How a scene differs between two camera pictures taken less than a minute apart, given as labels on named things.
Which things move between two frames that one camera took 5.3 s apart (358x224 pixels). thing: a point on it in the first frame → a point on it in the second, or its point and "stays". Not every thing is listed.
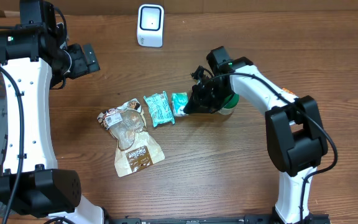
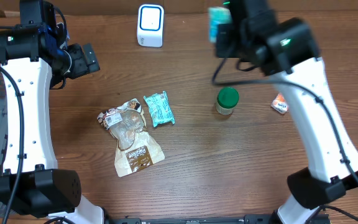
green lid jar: x=230 y=102 stays
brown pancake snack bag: x=135 y=149 stays
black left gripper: x=83 y=66 stays
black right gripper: x=200 y=102 → x=222 y=43
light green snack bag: x=160 y=108 stays
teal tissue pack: x=179 y=101 → x=217 y=15
